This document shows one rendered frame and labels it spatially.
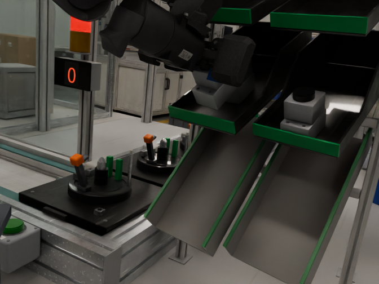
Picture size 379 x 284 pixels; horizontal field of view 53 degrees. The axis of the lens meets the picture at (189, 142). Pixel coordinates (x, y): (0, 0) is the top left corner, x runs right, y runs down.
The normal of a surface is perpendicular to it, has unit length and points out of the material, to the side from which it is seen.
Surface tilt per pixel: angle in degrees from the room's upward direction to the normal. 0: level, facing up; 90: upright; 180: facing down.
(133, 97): 90
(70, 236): 0
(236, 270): 0
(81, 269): 90
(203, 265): 0
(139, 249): 90
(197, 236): 45
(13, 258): 90
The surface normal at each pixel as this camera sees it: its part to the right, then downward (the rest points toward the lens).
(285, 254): -0.36, -0.58
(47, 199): 0.11, -0.96
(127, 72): -0.53, 0.16
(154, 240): 0.87, 0.22
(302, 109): -0.61, 0.53
